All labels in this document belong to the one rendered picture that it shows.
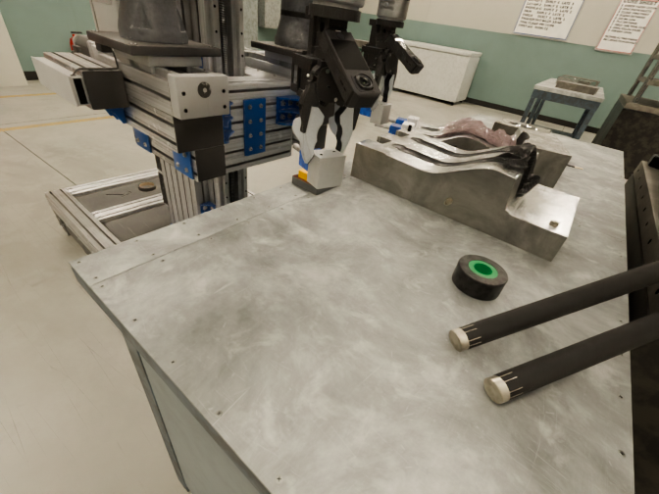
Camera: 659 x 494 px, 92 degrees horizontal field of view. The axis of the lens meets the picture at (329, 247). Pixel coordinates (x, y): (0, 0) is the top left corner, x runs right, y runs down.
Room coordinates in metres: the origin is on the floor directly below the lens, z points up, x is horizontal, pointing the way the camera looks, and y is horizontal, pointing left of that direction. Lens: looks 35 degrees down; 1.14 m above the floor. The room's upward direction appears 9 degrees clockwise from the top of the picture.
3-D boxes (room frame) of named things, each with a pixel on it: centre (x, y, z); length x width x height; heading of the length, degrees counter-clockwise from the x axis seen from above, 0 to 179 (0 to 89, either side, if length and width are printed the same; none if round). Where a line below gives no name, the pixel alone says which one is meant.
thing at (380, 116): (1.02, -0.05, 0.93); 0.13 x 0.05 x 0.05; 59
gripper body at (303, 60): (0.54, 0.05, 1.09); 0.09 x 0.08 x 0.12; 37
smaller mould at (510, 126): (1.47, -0.73, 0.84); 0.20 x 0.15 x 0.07; 57
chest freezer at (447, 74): (7.79, -1.58, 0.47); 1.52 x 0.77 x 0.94; 59
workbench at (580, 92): (4.97, -2.85, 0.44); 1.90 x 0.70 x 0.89; 149
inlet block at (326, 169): (0.55, 0.06, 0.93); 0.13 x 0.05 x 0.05; 37
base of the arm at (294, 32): (1.31, 0.22, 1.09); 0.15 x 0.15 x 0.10
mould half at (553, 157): (1.14, -0.43, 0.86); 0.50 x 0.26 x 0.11; 74
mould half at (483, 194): (0.79, -0.31, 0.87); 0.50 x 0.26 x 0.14; 57
